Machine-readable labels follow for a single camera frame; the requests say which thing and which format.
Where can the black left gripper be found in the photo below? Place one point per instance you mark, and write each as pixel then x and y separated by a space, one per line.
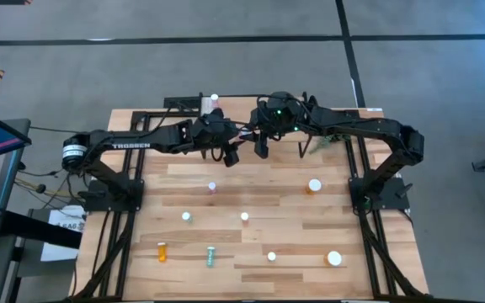
pixel 209 130

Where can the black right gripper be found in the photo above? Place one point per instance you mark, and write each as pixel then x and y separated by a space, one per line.
pixel 280 115

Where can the narrow orange pill bottle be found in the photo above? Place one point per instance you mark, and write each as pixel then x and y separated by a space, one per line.
pixel 244 217
pixel 271 256
pixel 162 252

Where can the wide orange pill bottle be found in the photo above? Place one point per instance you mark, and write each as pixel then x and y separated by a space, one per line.
pixel 314 185
pixel 334 258

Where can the green pill bottle white cap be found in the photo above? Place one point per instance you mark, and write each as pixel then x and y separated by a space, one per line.
pixel 186 217
pixel 211 257

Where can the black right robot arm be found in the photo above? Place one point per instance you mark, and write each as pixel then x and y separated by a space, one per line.
pixel 373 126

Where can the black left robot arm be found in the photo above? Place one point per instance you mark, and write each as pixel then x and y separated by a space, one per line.
pixel 141 143

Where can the wooden shelf with black legs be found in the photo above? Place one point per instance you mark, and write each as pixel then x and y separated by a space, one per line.
pixel 236 105

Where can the black rectangular block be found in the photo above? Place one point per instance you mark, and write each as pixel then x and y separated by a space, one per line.
pixel 179 103

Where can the green artificial succulent plant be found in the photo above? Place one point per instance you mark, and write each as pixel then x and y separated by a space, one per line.
pixel 324 143

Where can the white paper sheet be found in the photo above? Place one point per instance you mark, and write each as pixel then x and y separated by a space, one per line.
pixel 59 248

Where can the black desk beam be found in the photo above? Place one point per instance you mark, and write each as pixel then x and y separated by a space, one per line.
pixel 40 229

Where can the grey monitor stand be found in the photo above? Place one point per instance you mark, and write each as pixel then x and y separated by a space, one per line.
pixel 6 181

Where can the black aluminium table frame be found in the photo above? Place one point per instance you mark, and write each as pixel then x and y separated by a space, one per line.
pixel 141 114

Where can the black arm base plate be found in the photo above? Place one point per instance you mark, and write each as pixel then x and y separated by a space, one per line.
pixel 99 205
pixel 390 198

